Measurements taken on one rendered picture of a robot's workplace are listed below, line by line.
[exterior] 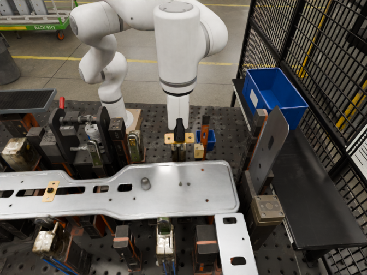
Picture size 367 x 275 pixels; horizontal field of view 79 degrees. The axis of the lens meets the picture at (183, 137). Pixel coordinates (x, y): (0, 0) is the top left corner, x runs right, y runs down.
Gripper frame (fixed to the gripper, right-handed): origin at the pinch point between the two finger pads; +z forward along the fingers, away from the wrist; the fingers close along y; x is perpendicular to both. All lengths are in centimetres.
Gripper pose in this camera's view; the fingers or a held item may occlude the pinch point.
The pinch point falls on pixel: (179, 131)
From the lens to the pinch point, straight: 62.5
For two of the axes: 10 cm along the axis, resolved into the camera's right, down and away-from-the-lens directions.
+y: 0.6, 7.3, -6.8
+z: 0.0, 6.8, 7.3
